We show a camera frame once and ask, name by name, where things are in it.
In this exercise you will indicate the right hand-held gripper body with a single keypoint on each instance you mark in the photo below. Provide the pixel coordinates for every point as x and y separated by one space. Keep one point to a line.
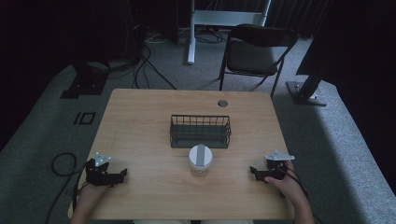
277 165

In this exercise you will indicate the grey round table grommet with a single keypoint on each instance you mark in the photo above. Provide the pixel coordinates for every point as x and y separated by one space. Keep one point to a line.
222 103

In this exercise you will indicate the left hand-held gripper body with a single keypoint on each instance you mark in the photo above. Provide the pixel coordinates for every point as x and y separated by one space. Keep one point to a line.
97 174

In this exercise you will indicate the person's right hand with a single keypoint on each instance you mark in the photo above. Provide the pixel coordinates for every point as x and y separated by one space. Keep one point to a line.
285 186

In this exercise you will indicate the white cup with lid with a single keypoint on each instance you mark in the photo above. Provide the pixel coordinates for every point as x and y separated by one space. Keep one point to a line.
200 160

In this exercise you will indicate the black stand with base plate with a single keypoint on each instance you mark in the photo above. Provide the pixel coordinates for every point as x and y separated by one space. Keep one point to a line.
85 82
306 90

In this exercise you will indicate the person's left hand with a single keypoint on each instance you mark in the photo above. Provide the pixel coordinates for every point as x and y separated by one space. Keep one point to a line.
91 192

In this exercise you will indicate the white metal desk frame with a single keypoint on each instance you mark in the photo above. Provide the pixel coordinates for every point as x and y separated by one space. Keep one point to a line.
222 18

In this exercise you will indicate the black folding chair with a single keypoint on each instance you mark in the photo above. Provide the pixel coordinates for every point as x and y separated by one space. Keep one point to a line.
253 54

